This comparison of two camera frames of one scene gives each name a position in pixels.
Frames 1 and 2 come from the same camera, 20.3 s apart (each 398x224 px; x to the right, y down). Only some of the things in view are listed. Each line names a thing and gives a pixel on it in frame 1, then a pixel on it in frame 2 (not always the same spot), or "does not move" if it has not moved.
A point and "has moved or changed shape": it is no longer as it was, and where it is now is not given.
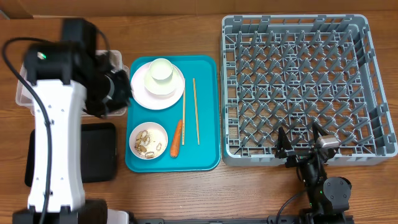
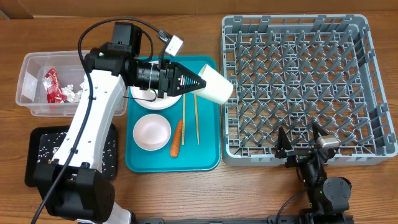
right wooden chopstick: x=196 y=111 does not move
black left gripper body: x=108 y=94 → x=148 y=76
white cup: x=160 y=79 has moved or changed shape
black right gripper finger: x=283 y=144 does not move
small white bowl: x=148 y=140 has moved or changed shape
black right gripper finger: x=317 y=132 does not move
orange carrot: x=175 y=144 does not move
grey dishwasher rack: x=296 y=71 does not move
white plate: x=150 y=100 does not move
